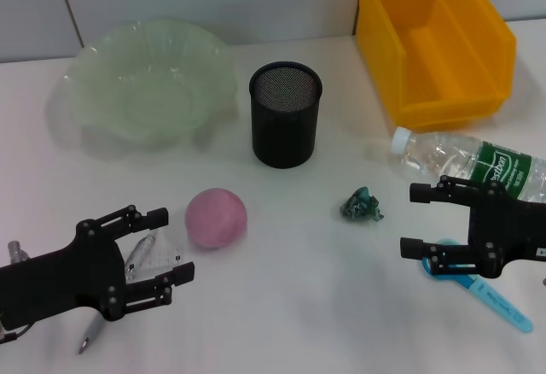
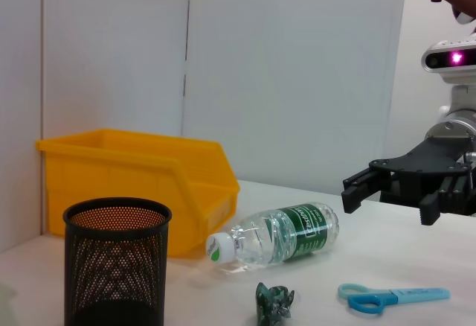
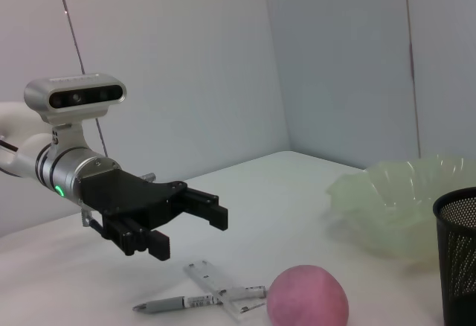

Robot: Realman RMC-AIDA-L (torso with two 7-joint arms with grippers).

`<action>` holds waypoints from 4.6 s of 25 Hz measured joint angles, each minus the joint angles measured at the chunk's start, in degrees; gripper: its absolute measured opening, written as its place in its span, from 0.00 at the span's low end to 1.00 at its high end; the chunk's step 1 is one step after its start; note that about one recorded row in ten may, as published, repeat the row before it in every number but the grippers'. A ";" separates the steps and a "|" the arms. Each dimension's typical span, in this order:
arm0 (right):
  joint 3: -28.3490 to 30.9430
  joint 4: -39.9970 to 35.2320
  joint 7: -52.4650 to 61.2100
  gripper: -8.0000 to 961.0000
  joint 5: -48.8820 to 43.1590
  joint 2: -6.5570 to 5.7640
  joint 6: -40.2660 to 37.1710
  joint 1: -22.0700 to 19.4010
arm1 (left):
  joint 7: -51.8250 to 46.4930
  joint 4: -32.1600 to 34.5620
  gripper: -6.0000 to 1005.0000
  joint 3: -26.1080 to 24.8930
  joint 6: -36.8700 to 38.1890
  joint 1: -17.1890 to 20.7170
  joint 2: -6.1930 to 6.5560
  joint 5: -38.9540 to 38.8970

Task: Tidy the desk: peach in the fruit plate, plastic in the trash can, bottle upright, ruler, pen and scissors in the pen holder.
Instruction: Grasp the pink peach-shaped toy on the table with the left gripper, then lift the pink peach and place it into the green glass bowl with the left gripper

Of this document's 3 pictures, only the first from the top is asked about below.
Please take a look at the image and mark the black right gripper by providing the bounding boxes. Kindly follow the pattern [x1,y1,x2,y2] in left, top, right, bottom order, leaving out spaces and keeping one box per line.
[399,175,546,279]

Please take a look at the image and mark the pink peach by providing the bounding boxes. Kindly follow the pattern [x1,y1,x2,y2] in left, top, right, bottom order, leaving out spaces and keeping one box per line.
[184,187,248,250]

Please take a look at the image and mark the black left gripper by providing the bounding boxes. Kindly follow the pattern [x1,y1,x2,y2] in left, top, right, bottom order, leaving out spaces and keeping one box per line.
[0,206,196,328]

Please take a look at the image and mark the blue scissors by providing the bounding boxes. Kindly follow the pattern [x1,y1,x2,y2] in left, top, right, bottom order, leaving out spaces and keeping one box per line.
[421,237,534,335]

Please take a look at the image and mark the black mesh pen cup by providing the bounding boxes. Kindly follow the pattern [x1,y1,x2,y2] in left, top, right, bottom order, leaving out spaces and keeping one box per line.
[248,61,323,171]

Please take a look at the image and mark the clear green-label water bottle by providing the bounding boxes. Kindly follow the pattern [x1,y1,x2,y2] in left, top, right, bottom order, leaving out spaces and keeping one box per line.
[390,126,546,215]

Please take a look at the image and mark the green plastic scrap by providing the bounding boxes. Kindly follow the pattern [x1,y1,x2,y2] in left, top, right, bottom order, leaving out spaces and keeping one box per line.
[339,186,385,224]

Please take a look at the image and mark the silver ballpoint pen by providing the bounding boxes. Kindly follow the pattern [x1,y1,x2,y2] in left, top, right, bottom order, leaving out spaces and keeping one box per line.
[76,233,159,356]

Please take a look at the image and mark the yellow plastic bin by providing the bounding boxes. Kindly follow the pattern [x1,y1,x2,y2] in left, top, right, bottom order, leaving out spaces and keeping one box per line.
[356,0,517,133]

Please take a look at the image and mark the left gripper cable with connector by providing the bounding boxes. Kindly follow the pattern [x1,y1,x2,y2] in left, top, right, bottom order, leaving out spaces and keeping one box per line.
[0,240,33,343]

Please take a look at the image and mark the clear plastic ruler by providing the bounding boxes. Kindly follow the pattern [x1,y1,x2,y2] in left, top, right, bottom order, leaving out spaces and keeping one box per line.
[125,226,184,283]

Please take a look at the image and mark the green glass fruit bowl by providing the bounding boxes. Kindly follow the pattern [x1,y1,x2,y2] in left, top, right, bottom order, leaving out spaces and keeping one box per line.
[46,18,239,155]

